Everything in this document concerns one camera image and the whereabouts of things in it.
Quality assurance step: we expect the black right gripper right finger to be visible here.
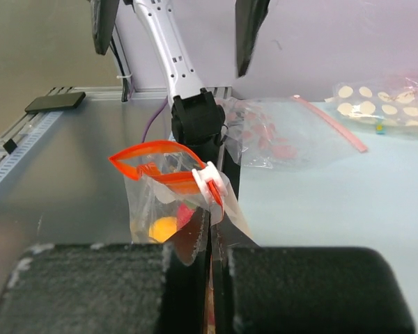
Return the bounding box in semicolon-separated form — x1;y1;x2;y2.
210;222;416;333

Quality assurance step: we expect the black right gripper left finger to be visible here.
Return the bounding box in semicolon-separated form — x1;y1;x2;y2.
0;209;209;333

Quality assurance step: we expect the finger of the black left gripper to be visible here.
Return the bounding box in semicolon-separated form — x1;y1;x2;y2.
89;0;119;55
235;0;270;77

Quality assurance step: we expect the orange yellow mango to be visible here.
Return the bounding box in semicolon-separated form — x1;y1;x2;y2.
148;216;177;243

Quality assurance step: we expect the clear zip bag orange zipper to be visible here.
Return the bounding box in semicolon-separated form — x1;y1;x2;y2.
109;141;257;266

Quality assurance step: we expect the red chili pepper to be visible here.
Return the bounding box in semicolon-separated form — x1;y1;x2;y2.
176;204;195;230

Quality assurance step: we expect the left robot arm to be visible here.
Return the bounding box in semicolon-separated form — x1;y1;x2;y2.
90;1;240;193

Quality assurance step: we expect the pink zipper empty bag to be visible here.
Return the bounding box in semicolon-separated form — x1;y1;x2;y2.
218;97;368;170

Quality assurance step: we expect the bag of white slices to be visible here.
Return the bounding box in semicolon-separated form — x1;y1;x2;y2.
325;70;418;132

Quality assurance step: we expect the black flat device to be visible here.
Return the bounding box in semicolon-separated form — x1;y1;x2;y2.
24;92;86;114

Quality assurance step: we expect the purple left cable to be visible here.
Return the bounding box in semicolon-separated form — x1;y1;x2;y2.
141;97;170;143

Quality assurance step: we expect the white cable duct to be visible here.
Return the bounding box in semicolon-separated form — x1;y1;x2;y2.
0;111;62;183

